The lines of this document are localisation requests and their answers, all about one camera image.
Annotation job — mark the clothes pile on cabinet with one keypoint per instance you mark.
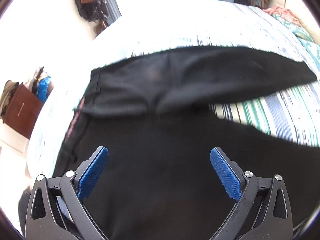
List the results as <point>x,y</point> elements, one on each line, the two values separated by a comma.
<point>40,86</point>

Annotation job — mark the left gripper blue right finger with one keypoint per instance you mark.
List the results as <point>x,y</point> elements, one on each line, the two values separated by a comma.
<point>262,208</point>

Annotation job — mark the teal patterned pillow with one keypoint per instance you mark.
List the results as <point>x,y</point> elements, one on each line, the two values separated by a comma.
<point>293,24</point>

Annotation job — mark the black pants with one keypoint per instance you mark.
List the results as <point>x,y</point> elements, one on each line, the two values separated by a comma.
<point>152,114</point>

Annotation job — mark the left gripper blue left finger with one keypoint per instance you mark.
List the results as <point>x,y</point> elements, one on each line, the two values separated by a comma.
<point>56,206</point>

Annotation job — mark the hanging dark bags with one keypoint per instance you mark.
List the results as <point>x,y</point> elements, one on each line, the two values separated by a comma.
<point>94,11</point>

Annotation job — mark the pink cloth on bed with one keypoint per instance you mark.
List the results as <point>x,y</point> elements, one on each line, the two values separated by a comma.
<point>284,13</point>

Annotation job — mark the striped blue green bed sheet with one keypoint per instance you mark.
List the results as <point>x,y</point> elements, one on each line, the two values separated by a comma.
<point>291,114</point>

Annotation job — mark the brown wooden cabinet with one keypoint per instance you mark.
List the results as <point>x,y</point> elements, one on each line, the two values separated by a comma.
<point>23,111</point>

